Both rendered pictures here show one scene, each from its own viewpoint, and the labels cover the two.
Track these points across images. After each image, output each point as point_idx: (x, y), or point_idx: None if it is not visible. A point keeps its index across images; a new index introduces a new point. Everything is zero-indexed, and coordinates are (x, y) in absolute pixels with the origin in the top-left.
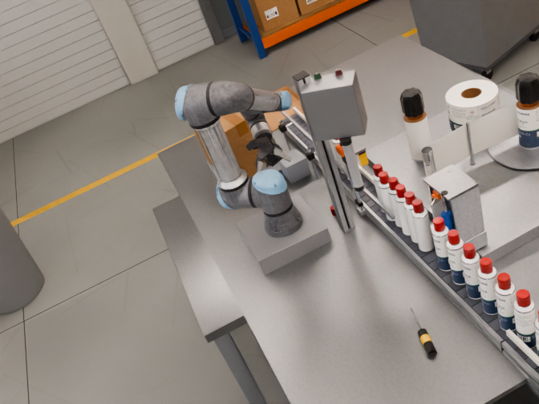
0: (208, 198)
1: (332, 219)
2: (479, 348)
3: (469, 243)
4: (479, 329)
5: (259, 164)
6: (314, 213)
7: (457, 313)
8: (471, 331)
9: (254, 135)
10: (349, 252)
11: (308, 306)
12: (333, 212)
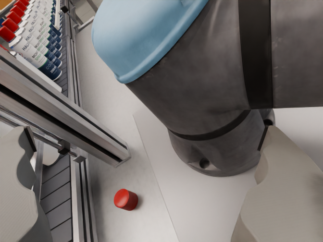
0: None
1: (139, 183)
2: (82, 42)
3: (6, 16)
4: (75, 51)
5: (304, 235)
6: (149, 158)
7: (79, 59)
8: (80, 50)
9: None
10: (130, 108)
11: None
12: (128, 190)
